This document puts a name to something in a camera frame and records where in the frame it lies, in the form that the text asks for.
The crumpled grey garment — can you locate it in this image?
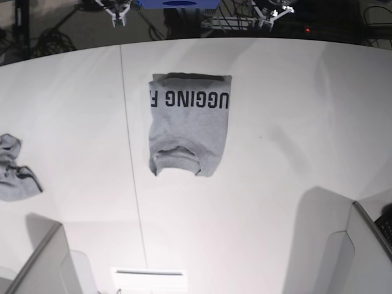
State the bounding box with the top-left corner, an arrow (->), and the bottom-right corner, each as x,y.
1,134 -> 43,202

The blue box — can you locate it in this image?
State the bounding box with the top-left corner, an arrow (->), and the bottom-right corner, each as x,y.
138,0 -> 221,9

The grey left partition panel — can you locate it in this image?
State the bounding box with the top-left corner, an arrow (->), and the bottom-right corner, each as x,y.
1,222 -> 99,293

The black keyboard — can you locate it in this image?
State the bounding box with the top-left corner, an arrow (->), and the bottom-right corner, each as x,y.
375,214 -> 392,246

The black power strip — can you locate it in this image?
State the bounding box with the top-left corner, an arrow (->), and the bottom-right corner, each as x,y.
200,15 -> 312,34

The grey partition panel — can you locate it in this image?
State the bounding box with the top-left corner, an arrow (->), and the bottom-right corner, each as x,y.
1,222 -> 99,293
282,203 -> 391,293

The grey right partition panel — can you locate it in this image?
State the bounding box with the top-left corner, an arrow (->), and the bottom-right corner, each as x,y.
282,203 -> 391,293

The grey T-shirt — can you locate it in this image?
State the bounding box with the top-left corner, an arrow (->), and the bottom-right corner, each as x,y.
149,72 -> 232,177

